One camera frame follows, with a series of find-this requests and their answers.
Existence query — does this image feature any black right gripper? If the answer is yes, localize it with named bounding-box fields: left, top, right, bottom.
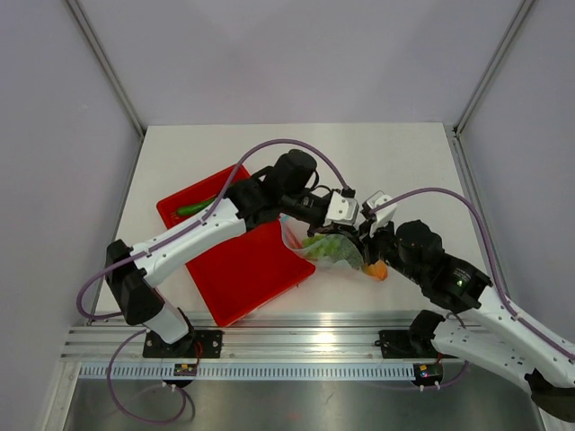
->
left=350, top=214, right=425, bottom=285

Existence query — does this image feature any orange fruit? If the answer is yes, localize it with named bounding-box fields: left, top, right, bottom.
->
left=363, top=260, right=388, bottom=281

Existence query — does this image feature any green grape bunch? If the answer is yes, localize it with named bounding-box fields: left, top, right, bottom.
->
left=301, top=235, right=340, bottom=259

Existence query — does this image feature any clear zip top bag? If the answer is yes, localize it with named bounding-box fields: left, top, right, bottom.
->
left=279, top=215, right=389, bottom=282

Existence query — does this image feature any netted green cantaloupe melon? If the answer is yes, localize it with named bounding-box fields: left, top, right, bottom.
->
left=328, top=238, right=363, bottom=269

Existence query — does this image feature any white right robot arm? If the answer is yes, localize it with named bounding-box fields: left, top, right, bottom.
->
left=359, top=220, right=574, bottom=423

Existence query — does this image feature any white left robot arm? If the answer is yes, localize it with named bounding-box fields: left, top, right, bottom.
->
left=106, top=149, right=330, bottom=357

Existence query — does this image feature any red plastic tray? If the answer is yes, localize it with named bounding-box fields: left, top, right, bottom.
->
left=155, top=163, right=317, bottom=328

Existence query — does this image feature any long green chili pepper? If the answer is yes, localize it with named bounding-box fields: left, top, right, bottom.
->
left=175, top=197, right=216, bottom=217

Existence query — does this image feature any right controller board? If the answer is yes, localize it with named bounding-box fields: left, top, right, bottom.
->
left=416, top=363, right=443, bottom=379

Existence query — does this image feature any controller board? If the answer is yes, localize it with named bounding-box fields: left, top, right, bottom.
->
left=416, top=363, right=443, bottom=379
left=174, top=364, right=198, bottom=376

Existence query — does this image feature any left controller board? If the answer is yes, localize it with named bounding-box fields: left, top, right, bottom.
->
left=174, top=364, right=198, bottom=376

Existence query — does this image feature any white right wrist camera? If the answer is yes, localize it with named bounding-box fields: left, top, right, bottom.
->
left=362, top=190, right=397, bottom=237

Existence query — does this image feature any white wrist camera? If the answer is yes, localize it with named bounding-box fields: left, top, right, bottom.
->
left=325, top=189, right=359, bottom=226
left=362, top=190, right=397, bottom=237

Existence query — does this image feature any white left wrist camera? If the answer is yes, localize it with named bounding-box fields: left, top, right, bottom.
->
left=325, top=189, right=359, bottom=226

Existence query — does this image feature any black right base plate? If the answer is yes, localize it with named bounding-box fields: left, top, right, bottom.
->
left=374, top=330, right=439, bottom=360

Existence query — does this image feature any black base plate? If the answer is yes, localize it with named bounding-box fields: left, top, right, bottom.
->
left=374, top=330, right=439, bottom=360
left=142, top=330, right=224, bottom=359

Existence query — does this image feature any aluminium mounting rail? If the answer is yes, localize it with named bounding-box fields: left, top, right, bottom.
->
left=61, top=309, right=495, bottom=360

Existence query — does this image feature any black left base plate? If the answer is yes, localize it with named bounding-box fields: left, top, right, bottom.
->
left=142, top=330, right=224, bottom=359

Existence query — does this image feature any white slotted cable duct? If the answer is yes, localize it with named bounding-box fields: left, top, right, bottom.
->
left=79, top=362, right=415, bottom=382

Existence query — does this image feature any right aluminium frame post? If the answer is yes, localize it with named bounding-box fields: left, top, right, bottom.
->
left=453, top=0, right=538, bottom=138

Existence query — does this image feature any aluminium frame post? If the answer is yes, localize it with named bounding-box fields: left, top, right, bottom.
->
left=63, top=0, right=146, bottom=142
left=453, top=0, right=538, bottom=138

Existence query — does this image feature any left aluminium frame post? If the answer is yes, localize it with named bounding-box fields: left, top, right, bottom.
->
left=63, top=0, right=146, bottom=142

